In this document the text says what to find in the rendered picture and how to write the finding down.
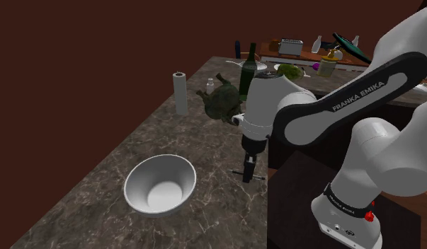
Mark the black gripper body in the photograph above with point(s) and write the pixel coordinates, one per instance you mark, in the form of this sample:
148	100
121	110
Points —
254	145

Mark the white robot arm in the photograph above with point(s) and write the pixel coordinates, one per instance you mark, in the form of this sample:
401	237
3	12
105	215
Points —
372	151

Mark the dark green animal figure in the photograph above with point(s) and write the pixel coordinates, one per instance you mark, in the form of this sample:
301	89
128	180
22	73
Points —
221	101

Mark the dark green wine bottle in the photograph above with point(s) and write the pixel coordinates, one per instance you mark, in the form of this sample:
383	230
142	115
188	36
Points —
247	76

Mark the small white shaker bottle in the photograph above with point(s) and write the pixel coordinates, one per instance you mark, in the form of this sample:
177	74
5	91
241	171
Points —
210	87

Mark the dark robot stand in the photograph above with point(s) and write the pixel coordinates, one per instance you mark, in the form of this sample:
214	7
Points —
296	207

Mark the white plate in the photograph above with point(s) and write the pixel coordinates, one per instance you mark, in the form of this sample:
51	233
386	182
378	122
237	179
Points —
261	65

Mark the green lettuce head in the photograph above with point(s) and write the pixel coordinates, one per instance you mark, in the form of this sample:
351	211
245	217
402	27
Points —
289	71

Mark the white paper towel roll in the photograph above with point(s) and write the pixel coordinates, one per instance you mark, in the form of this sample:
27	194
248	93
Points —
180	93

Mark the dark blue tall bottle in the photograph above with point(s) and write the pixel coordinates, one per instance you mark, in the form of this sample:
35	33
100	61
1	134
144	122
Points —
237	50

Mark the small purple round thing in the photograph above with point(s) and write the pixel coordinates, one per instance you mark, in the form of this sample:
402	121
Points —
316	66

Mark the wooden kitchen counter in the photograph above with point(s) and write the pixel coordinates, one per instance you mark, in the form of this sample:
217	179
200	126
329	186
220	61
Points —
306	57

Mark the silver toaster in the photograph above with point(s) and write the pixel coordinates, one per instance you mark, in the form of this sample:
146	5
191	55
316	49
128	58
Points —
290	47

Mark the pale jar with yellow lid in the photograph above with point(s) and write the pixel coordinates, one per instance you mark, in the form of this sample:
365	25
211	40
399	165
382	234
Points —
326	67

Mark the white bowl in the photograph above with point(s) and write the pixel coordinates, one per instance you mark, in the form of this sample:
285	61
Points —
154	179

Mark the teal flat tablet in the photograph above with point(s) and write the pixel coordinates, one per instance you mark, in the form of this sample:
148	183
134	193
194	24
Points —
351	48

